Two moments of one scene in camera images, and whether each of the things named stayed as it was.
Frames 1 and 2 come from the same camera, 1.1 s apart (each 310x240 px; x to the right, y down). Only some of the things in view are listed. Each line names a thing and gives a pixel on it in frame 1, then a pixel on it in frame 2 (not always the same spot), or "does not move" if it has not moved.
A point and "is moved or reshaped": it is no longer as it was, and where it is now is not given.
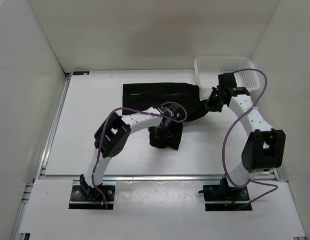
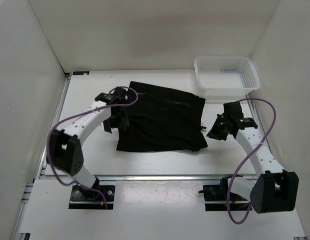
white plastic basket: [207, 69] does not move
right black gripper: [209, 104] → [213, 133]
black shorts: [176, 102] is moved or reshaped
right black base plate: [222, 193] does not move
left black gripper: [164, 135] → [123, 122]
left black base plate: [78, 201] does not move
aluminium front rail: [76, 178] does not move
